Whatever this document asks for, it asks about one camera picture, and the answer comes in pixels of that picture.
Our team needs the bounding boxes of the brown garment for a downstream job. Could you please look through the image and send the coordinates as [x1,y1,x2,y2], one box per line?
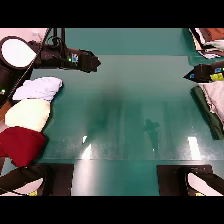
[199,27,224,44]

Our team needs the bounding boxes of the heap of clothes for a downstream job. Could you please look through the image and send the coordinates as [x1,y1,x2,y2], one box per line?
[188,27,224,61]

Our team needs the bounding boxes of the red garment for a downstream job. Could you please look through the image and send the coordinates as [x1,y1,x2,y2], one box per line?
[0,126,47,168]

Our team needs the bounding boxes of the pale lilac garment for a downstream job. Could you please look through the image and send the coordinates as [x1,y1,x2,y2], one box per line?
[12,76,64,102]

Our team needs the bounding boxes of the white garment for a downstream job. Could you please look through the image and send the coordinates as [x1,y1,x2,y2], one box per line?
[198,81,224,125]

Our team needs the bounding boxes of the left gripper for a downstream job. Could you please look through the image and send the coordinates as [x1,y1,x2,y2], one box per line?
[77,49,102,74]

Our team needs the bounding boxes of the cream garment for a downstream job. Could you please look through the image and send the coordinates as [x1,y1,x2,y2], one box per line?
[4,98,52,133]

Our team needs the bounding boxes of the black cable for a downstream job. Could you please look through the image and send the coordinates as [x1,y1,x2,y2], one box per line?
[42,27,67,52]

